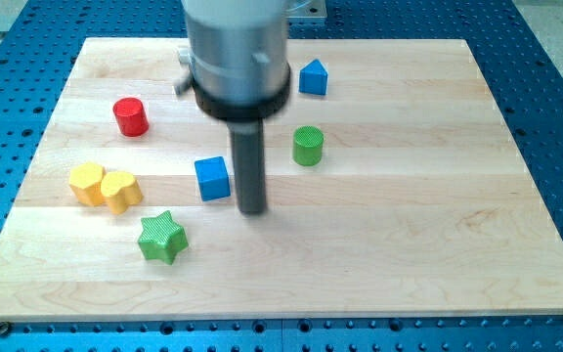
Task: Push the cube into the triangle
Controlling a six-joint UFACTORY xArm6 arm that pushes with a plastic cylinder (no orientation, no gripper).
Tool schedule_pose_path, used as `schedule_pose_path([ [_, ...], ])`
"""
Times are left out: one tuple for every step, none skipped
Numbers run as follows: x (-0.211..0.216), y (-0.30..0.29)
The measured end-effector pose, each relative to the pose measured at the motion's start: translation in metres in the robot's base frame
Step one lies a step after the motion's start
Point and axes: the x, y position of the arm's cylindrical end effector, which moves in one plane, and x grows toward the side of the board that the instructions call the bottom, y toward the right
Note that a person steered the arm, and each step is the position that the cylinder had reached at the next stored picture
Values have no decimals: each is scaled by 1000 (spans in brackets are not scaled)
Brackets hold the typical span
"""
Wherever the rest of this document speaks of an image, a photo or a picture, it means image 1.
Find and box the black flange ring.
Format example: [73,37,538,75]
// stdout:
[192,65,292,122]

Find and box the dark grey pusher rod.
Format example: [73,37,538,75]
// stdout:
[228,120,267,215]

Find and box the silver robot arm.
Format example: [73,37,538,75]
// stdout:
[181,0,292,215]

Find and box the blue cube block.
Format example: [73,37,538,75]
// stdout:
[195,156,231,201]

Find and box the blue triangle block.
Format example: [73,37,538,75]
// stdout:
[299,59,328,96]

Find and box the green cylinder block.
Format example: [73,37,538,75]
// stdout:
[292,125,325,166]

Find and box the red cylinder block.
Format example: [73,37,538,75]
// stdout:
[112,97,150,137]

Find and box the green star block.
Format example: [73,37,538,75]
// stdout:
[138,210,189,265]

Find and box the yellow heart block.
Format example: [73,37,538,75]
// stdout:
[100,171,144,215]

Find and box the light wooden board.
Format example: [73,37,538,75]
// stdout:
[0,37,563,322]

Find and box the yellow hexagon block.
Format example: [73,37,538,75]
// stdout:
[68,162,106,206]

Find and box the metal base plate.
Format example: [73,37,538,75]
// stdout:
[286,0,327,23]

